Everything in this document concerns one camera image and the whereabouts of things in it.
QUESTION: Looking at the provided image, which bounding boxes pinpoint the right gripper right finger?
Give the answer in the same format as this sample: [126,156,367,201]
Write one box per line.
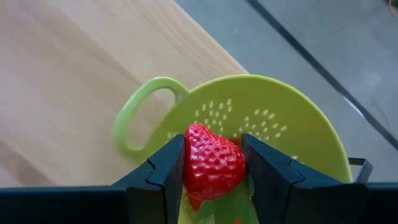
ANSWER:
[241,133,398,224]

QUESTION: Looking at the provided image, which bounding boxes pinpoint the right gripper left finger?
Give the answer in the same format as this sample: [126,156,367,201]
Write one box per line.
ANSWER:
[0,134,186,224]

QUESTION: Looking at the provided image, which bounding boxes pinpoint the large strawberry green leaves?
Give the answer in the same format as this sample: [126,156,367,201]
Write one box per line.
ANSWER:
[178,123,259,224]

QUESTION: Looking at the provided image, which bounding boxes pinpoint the green plastic colander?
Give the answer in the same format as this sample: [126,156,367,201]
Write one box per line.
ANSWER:
[113,73,354,184]

